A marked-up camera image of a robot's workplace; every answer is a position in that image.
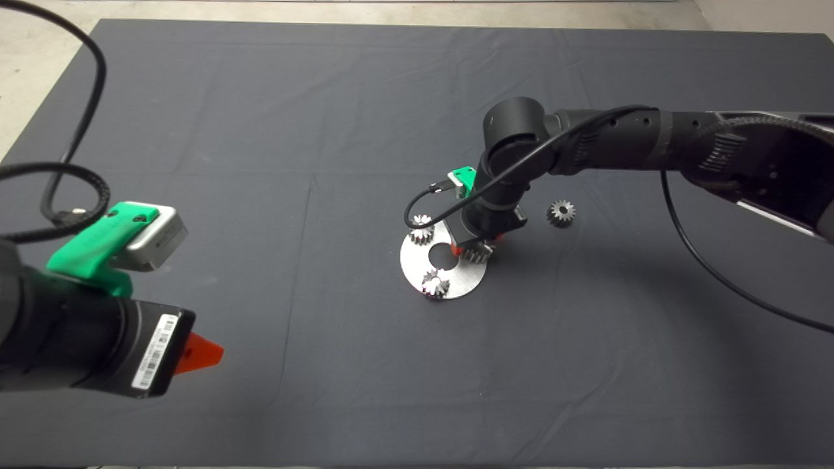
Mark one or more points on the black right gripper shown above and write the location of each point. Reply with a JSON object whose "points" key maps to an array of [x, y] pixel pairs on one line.
{"points": [[485, 225]]}

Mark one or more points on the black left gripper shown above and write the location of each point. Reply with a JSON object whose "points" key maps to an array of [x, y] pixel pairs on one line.
{"points": [[153, 348]]}

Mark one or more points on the larger steel gear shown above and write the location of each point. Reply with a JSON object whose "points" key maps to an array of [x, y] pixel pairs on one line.
{"points": [[479, 254]]}

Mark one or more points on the small steel gear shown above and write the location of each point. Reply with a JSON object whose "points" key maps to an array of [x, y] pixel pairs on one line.
{"points": [[561, 213], [435, 284], [422, 233]]}

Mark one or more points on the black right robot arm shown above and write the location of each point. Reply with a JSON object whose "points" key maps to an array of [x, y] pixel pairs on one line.
{"points": [[619, 140]]}

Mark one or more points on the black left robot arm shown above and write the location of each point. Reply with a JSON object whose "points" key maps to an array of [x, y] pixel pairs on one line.
{"points": [[52, 326]]}

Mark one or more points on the round metal plate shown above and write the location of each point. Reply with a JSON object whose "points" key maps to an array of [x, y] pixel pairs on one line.
{"points": [[417, 267]]}

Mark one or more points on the dark table cloth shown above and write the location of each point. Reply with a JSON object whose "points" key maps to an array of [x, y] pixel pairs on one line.
{"points": [[391, 98]]}

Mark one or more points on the silver right camera box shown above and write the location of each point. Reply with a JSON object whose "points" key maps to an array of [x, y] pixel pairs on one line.
{"points": [[458, 189]]}

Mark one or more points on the silver camera box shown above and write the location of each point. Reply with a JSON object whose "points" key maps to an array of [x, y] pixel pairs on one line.
{"points": [[458, 189], [156, 244]]}

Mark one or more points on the green right camera mount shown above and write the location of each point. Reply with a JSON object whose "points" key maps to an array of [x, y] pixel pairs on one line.
{"points": [[466, 176]]}

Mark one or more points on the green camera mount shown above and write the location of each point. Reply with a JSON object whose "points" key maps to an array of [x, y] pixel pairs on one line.
{"points": [[466, 176], [91, 247]]}

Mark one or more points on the silver left camera box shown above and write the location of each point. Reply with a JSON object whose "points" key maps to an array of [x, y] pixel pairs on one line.
{"points": [[156, 244]]}

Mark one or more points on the green left camera mount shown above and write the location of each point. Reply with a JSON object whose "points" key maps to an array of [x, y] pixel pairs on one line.
{"points": [[91, 247]]}

